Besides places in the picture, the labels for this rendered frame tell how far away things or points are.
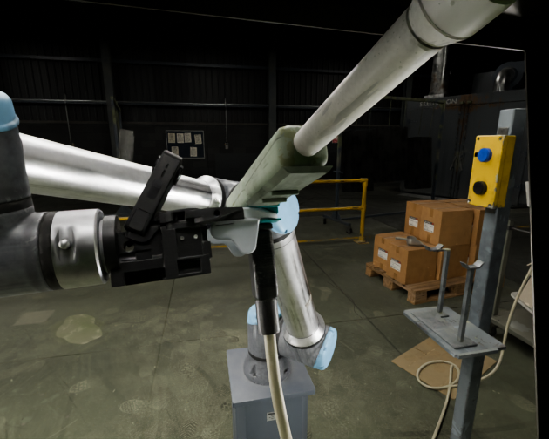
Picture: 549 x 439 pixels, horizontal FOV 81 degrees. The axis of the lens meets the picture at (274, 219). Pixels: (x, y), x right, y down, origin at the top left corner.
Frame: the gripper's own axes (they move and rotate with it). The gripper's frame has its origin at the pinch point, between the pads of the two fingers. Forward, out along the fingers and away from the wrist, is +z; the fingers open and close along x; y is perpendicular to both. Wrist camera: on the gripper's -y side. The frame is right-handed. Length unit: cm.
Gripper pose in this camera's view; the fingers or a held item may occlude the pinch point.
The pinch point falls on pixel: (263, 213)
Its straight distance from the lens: 45.8
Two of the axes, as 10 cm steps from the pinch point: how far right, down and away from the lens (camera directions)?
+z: 9.4, -0.9, 3.3
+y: 1.4, 9.8, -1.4
